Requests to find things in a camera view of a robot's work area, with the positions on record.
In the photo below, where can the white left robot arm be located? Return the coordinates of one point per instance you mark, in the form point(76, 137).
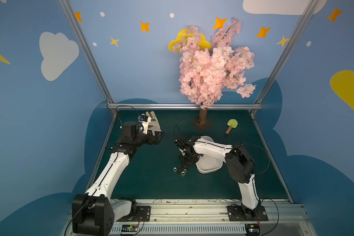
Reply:
point(92, 212)

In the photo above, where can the aluminium frame post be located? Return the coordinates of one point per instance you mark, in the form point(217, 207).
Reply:
point(70, 15)
point(311, 9)

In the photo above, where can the white storage box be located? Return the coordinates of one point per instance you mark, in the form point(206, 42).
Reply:
point(211, 154)

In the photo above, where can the white canvas work glove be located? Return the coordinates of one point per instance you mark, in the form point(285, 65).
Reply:
point(153, 123)

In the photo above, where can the green toy paddle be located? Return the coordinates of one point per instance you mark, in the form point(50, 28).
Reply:
point(232, 124)

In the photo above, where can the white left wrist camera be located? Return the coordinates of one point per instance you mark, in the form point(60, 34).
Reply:
point(144, 121)

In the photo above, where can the aluminium left frame post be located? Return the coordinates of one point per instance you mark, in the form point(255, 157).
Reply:
point(70, 15)

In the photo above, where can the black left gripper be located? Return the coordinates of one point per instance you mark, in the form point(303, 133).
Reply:
point(153, 136)

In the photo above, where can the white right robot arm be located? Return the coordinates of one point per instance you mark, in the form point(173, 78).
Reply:
point(241, 165)

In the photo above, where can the left green circuit board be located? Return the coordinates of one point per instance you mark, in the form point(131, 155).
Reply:
point(129, 229)

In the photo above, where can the pink blossom artificial tree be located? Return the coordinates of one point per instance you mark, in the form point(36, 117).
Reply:
point(206, 72)

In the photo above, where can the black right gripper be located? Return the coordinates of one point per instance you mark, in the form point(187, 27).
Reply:
point(184, 159)

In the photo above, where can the aluminium back frame rail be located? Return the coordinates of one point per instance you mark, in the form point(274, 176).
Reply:
point(185, 106)

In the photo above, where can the right green circuit board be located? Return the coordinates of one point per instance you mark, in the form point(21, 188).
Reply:
point(252, 230)

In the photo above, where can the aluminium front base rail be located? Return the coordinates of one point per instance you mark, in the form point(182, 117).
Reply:
point(215, 217)

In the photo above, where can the aluminium right frame post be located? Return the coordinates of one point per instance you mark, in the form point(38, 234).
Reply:
point(311, 9)

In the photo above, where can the green circuit board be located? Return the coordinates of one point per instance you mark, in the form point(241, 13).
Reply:
point(129, 229)
point(252, 230)

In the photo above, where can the pile of steel nuts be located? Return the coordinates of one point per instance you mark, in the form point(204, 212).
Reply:
point(181, 170)

